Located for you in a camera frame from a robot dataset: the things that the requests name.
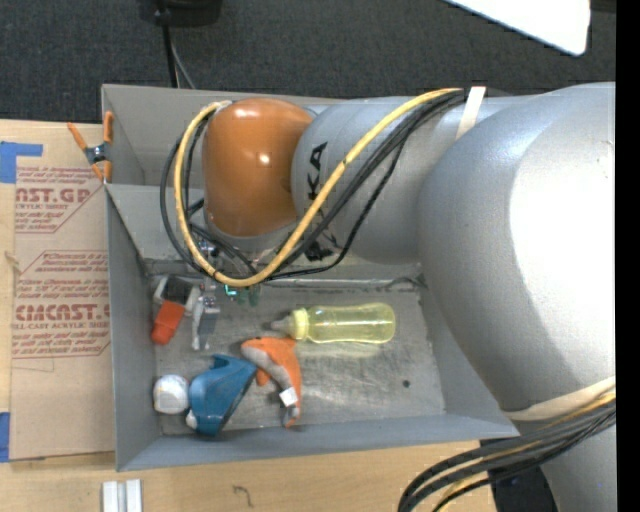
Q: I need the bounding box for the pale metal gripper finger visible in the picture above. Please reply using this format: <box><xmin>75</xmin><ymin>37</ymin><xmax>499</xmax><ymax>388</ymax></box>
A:
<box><xmin>200</xmin><ymin>295</ymin><xmax>222</xmax><ymax>350</ymax></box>
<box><xmin>190</xmin><ymin>297</ymin><xmax>205</xmax><ymax>352</ymax></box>

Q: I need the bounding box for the orange block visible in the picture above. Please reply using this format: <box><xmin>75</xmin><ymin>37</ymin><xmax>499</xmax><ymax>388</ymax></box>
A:
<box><xmin>149</xmin><ymin>299</ymin><xmax>187</xmax><ymax>347</ymax></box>

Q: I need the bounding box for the blue curved plastic thing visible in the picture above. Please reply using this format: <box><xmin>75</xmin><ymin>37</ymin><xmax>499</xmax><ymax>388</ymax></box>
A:
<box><xmin>185</xmin><ymin>353</ymin><xmax>259</xmax><ymax>438</ymax></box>

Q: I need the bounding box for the white ball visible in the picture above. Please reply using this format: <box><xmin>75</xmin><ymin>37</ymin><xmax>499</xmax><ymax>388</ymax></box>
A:
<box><xmin>151</xmin><ymin>373</ymin><xmax>192</xmax><ymax>416</ymax></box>

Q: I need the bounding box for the orange and grey toy dolphin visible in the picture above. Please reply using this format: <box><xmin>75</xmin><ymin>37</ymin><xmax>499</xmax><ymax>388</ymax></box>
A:
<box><xmin>240</xmin><ymin>335</ymin><xmax>304</xmax><ymax>429</ymax></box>

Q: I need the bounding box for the yellow clear baby bottle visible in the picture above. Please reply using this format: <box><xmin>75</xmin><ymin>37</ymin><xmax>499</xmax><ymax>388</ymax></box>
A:
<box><xmin>270</xmin><ymin>301</ymin><xmax>397</xmax><ymax>346</ymax></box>

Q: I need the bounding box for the brown cardboard board red print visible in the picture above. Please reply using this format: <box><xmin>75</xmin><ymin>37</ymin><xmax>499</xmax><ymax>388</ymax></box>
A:
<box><xmin>0</xmin><ymin>118</ymin><xmax>117</xmax><ymax>464</ymax></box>

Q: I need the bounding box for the grey metal bin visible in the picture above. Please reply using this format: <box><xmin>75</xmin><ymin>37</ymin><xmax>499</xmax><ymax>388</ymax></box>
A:
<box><xmin>101</xmin><ymin>83</ymin><xmax>521</xmax><ymax>473</ymax></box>

